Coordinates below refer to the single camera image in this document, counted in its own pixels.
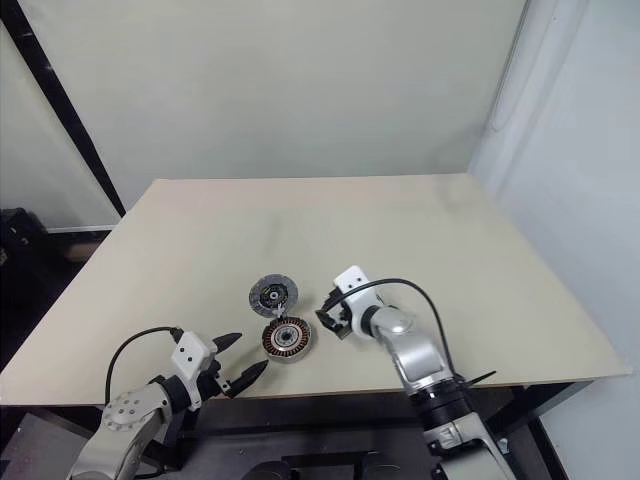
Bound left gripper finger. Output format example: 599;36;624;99
226;358;270;400
213;331;244;355

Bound motor cover with circuit board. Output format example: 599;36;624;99
248;272;300;318

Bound white wall conduit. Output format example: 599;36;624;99
492;69;514;134

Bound black bag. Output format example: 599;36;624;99
0;206;49;282

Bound black diagonal frame bar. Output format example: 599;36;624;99
0;0;127;219

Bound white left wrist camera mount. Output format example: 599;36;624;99
171;330;217;402

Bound black table frame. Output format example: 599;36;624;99
0;382;566;480

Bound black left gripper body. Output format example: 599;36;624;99
198;362;237;402

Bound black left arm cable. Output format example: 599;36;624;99
104;325;184;404

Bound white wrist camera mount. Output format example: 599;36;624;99
171;330;217;402
333;265;384;345

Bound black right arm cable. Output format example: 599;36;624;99
344;278;464;396

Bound dark rounded shape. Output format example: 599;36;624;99
249;459;294;480

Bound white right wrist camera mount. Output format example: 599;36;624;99
333;265;384;345

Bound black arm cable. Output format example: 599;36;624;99
344;278;464;396
104;325;184;404

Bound black zip tie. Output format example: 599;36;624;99
462;370;498;389

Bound silver motor stator copper windings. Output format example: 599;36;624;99
259;316;313;360

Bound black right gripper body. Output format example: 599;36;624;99
332;298;355;341

